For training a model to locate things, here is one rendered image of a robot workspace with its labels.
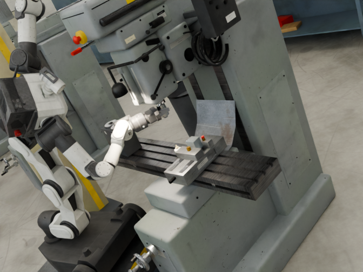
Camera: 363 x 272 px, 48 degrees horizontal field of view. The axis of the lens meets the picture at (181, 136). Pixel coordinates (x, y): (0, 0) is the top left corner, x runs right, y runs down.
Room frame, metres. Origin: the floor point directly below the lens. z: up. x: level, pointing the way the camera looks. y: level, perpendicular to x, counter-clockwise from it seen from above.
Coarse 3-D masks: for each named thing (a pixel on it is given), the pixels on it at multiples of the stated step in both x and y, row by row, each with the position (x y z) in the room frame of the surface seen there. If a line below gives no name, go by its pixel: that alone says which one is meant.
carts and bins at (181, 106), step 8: (184, 88) 4.21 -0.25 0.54; (168, 96) 4.05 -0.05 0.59; (176, 96) 4.16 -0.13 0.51; (184, 96) 3.76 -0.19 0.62; (176, 104) 3.85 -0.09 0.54; (184, 104) 3.79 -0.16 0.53; (192, 104) 3.77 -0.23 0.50; (176, 112) 3.95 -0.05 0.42; (184, 112) 3.82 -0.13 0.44; (192, 112) 3.78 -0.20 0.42; (184, 120) 3.86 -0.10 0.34; (192, 120) 3.80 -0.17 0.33; (192, 128) 3.83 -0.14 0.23
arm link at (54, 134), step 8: (48, 128) 1.87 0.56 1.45; (56, 128) 1.84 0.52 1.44; (40, 136) 1.86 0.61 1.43; (48, 136) 1.83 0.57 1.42; (56, 136) 1.83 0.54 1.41; (64, 136) 1.84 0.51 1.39; (48, 144) 1.82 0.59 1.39; (56, 144) 1.83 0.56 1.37; (64, 144) 1.82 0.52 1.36; (72, 144) 1.82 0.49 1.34
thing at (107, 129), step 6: (114, 120) 2.54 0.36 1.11; (108, 126) 2.48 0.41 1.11; (114, 126) 2.44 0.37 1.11; (108, 132) 2.45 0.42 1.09; (108, 138) 2.51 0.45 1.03; (132, 138) 2.39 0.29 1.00; (126, 144) 2.37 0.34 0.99; (132, 144) 2.39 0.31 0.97; (138, 144) 2.40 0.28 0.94; (126, 150) 2.36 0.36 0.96; (132, 150) 2.38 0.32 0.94; (126, 156) 2.36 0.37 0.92
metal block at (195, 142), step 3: (189, 138) 1.93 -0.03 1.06; (192, 138) 1.92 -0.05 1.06; (195, 138) 1.90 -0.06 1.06; (198, 138) 1.90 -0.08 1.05; (186, 141) 1.91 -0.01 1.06; (189, 141) 1.90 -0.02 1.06; (192, 141) 1.88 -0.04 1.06; (195, 141) 1.88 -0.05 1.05; (198, 141) 1.89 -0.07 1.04; (189, 144) 1.90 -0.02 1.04; (192, 144) 1.88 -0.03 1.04; (195, 144) 1.88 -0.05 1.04; (198, 144) 1.89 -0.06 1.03; (201, 144) 1.90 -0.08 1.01; (195, 147) 1.87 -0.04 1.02; (198, 147) 1.88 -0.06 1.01
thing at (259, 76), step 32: (256, 0) 2.24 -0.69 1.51; (192, 32) 2.21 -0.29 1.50; (224, 32) 2.06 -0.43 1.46; (256, 32) 2.19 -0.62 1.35; (224, 64) 2.09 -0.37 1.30; (256, 64) 2.15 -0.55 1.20; (288, 64) 2.30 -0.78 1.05; (192, 96) 2.39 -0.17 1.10; (224, 96) 2.16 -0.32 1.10; (256, 96) 2.10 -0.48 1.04; (288, 96) 2.25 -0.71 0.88; (256, 128) 2.05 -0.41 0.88; (288, 128) 2.19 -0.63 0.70; (288, 160) 2.14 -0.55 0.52; (288, 192) 2.09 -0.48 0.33
